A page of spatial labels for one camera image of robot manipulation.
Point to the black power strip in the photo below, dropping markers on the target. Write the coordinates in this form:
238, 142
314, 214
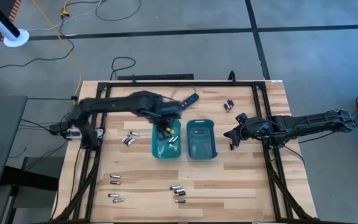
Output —
154, 76

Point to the white pole with round base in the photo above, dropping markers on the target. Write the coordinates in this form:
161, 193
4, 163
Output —
17, 40

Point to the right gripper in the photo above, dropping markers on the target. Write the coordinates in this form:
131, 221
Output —
251, 130

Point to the black aluminium table frame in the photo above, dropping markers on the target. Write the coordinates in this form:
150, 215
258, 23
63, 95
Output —
182, 84

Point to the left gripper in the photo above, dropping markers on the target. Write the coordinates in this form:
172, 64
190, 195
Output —
166, 119

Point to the green teal plastic bin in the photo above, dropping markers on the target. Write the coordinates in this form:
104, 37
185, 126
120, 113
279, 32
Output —
166, 151

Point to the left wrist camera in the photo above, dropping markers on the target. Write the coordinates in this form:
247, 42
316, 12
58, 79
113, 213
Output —
168, 127

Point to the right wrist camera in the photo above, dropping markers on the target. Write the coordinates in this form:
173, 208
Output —
236, 143

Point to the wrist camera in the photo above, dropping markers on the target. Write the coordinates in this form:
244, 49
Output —
236, 143
168, 127

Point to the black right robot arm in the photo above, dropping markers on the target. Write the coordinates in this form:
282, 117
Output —
306, 123

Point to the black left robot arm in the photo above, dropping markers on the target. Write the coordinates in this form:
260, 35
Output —
120, 104

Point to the grey desk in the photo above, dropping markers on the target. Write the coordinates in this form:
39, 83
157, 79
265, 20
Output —
2, 140

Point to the black remote control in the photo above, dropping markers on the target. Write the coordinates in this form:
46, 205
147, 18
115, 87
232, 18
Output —
191, 99

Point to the blue teal plastic bin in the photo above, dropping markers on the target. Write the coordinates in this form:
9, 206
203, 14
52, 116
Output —
202, 149

